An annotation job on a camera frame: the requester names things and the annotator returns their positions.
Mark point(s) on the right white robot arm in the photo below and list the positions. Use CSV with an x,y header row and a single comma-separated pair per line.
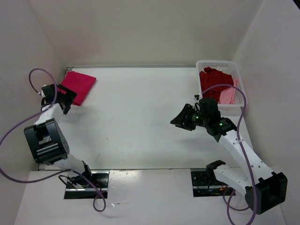
x,y
262,188

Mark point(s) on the light pink t shirt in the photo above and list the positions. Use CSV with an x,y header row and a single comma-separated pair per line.
x,y
227,94

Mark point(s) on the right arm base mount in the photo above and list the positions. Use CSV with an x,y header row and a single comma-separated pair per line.
x,y
203,187

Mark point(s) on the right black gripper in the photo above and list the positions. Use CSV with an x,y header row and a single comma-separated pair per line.
x,y
181,121

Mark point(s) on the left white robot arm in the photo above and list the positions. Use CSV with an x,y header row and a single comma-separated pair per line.
x,y
45,139

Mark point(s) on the dark red t shirt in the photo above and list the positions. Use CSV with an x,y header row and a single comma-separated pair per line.
x,y
210,77

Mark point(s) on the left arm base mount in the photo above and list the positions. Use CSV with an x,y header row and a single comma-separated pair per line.
x,y
76,191

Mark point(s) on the white plastic basket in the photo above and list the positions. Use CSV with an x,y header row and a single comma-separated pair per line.
x,y
227,67

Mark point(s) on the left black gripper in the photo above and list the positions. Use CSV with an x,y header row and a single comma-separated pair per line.
x,y
70,96

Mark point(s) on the magenta t shirt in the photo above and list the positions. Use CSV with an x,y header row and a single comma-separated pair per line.
x,y
79,83

